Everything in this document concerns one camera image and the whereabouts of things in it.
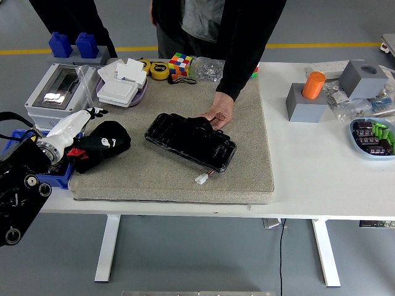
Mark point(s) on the grey block with round hole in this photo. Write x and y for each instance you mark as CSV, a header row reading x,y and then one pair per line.
x,y
361,83

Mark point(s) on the person's left hand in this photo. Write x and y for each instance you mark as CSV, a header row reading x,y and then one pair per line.
x,y
222,108

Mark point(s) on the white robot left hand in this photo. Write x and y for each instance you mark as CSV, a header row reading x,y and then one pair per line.
x,y
68,126

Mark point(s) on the light blue bowl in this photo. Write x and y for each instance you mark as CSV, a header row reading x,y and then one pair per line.
x,y
355,145

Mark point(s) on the small colourful puzzle cube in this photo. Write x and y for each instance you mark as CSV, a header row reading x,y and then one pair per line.
x,y
255,73

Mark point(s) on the dark brown capacitor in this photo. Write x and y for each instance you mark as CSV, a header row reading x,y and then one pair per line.
x,y
363,133
362,125
379,150
367,141

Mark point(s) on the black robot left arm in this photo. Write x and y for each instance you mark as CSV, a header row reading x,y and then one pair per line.
x,y
18,197

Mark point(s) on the green battery cell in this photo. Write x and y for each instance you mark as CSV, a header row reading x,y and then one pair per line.
x,y
384,135
378,129
391,138

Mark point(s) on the clear plastic bag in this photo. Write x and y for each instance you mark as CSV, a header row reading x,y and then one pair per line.
x,y
88,89

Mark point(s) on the grey box under table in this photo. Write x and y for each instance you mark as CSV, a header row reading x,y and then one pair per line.
x,y
273,223

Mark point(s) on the person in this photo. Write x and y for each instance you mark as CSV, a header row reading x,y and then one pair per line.
x,y
77,18
200,18

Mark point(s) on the clear bag of metal parts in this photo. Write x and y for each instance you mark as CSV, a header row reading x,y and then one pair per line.
x,y
351,108

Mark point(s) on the grey block holder base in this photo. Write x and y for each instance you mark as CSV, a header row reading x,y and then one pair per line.
x,y
103,57

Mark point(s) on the black rag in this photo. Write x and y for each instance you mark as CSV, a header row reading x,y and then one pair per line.
x,y
115,129

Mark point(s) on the orange cylinder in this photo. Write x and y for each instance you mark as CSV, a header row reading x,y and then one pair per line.
x,y
313,84

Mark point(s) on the purple tray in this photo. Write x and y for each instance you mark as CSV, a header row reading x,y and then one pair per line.
x,y
140,95

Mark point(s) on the clear bag of screws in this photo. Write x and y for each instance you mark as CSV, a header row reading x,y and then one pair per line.
x,y
206,69

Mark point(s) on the black glossy panel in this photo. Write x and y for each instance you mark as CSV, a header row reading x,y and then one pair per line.
x,y
185,138

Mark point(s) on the white table leg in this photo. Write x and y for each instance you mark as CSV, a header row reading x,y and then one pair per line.
x,y
325,253
106,246

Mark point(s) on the blue plastic block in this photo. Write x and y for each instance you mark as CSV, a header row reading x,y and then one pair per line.
x,y
87,45
60,44

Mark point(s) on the person's left forearm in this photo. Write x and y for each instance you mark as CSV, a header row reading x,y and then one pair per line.
x,y
237,71

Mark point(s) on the grey electrical enclosure box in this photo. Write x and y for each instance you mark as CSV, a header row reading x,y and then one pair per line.
x,y
40,101

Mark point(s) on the clear bag of nuts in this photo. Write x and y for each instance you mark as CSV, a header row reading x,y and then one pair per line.
x,y
331,89

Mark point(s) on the white cart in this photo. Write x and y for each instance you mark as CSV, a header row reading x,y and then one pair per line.
x,y
389,46

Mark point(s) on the blue plastic bin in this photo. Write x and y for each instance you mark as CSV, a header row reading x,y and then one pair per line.
x,y
58,181

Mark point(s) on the black table control panel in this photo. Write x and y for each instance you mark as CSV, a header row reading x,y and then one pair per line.
x,y
376,224

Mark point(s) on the white switch box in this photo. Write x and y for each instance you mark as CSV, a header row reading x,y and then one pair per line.
x,y
114,101
118,88

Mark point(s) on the grey block with socket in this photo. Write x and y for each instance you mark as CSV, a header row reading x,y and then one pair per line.
x,y
304,109

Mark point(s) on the black cylindrical capacitor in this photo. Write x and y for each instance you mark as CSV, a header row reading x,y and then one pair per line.
x,y
61,169

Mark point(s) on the grey-brown mat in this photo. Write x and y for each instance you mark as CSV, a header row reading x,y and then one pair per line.
x,y
154,175

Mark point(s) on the person's right hand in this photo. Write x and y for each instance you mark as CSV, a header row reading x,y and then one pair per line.
x,y
151,12

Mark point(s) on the clear bag of blue resistors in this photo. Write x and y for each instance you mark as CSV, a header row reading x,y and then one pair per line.
x,y
382,103

